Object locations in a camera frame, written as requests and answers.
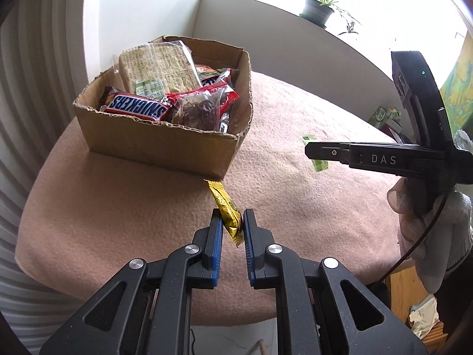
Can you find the dark cake packet red ends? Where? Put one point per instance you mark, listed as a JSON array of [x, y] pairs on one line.
[[199, 107]]

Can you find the brown cardboard box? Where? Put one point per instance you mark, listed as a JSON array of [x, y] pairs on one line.
[[155, 148]]

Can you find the clear bagged sliced bread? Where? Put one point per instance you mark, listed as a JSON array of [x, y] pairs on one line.
[[159, 66]]

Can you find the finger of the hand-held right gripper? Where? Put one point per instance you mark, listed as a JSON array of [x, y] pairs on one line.
[[325, 152]]

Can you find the light wooden stool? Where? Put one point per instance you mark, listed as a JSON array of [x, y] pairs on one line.
[[402, 288]]

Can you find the green candy packet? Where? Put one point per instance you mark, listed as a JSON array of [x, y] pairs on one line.
[[308, 139]]

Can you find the brown chocolate bar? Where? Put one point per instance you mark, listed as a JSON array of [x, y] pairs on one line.
[[136, 107]]

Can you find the green white snack pouch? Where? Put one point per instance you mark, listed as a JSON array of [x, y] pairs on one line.
[[205, 69]]

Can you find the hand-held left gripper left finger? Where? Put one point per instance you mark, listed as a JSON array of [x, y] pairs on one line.
[[218, 251]]

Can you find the green printed carton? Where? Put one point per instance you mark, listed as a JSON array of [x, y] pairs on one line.
[[380, 114]]

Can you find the blue label chocolate bar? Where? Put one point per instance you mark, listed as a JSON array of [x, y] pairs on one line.
[[218, 79]]

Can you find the potted spider plant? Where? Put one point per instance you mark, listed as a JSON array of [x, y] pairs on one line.
[[314, 9]]

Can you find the person's right hand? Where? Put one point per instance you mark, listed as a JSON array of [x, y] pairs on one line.
[[443, 229]]

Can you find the wall map poster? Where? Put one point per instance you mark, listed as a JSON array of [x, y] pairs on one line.
[[460, 96]]

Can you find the crumpled white paper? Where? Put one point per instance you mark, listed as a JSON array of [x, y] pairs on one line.
[[425, 314]]

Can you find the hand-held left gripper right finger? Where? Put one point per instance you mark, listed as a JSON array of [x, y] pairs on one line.
[[250, 255]]

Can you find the yellow candy packet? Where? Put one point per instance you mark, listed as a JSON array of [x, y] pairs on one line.
[[227, 210]]

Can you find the white ribbed radiator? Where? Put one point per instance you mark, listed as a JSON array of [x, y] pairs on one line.
[[33, 81]]

